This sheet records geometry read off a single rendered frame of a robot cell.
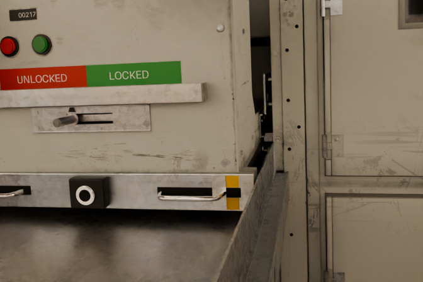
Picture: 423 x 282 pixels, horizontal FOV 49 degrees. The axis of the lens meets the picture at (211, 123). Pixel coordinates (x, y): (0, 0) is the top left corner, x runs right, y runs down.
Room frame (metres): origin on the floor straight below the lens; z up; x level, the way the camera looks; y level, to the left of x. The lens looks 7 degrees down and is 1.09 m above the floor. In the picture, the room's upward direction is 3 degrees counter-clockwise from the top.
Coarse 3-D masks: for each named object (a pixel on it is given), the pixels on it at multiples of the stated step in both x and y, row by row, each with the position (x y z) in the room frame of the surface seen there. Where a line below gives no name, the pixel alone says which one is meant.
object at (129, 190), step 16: (0, 176) 0.78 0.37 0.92; (16, 176) 0.77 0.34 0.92; (32, 176) 0.77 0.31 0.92; (48, 176) 0.76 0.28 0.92; (64, 176) 0.75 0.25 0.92; (112, 176) 0.74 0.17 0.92; (128, 176) 0.73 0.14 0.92; (144, 176) 0.73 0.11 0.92; (160, 176) 0.72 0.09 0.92; (176, 176) 0.71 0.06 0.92; (192, 176) 0.71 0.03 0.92; (208, 176) 0.70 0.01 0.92; (240, 176) 0.69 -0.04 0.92; (256, 176) 0.73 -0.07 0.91; (0, 192) 0.78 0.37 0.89; (32, 192) 0.77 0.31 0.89; (48, 192) 0.76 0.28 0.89; (64, 192) 0.75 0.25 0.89; (112, 192) 0.74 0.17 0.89; (128, 192) 0.73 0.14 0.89; (144, 192) 0.73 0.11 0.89; (176, 192) 0.72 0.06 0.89; (192, 192) 0.71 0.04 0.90; (208, 192) 0.71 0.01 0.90; (240, 192) 0.69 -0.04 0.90; (128, 208) 0.73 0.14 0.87; (144, 208) 0.73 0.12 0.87; (160, 208) 0.72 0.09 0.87; (176, 208) 0.71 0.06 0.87; (192, 208) 0.71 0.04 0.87; (208, 208) 0.70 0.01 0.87; (240, 208) 0.69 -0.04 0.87
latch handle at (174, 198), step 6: (162, 192) 0.71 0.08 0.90; (222, 192) 0.69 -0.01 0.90; (162, 198) 0.68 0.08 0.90; (168, 198) 0.68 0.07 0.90; (174, 198) 0.67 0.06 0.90; (180, 198) 0.67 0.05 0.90; (186, 198) 0.67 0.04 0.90; (192, 198) 0.67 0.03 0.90; (198, 198) 0.67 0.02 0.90; (204, 198) 0.67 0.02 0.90; (210, 198) 0.66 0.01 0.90; (216, 198) 0.67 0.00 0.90
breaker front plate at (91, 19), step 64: (0, 0) 0.79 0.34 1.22; (64, 0) 0.76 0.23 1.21; (128, 0) 0.74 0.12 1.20; (192, 0) 0.72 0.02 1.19; (0, 64) 0.79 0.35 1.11; (64, 64) 0.76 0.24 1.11; (192, 64) 0.72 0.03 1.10; (0, 128) 0.79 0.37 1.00; (64, 128) 0.76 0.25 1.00; (128, 128) 0.74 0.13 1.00; (192, 128) 0.72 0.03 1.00
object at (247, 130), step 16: (240, 0) 0.80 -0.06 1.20; (240, 16) 0.79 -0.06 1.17; (240, 32) 0.79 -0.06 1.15; (240, 48) 0.78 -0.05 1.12; (240, 64) 0.77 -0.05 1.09; (240, 80) 0.77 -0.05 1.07; (240, 96) 0.76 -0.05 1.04; (240, 112) 0.75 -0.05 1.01; (240, 128) 0.75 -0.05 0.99; (256, 128) 0.99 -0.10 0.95; (240, 144) 0.74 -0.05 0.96; (256, 144) 0.98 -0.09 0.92; (240, 160) 0.73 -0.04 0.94
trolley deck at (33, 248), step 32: (288, 192) 1.00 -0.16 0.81; (0, 224) 0.74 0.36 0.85; (32, 224) 0.73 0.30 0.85; (64, 224) 0.73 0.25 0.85; (96, 224) 0.72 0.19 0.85; (128, 224) 0.71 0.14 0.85; (160, 224) 0.71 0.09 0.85; (192, 224) 0.70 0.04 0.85; (224, 224) 0.69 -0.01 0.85; (0, 256) 0.60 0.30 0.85; (32, 256) 0.60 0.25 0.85; (64, 256) 0.59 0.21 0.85; (96, 256) 0.59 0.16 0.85; (128, 256) 0.58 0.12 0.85; (160, 256) 0.58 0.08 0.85; (192, 256) 0.58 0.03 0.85; (256, 256) 0.57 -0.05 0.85
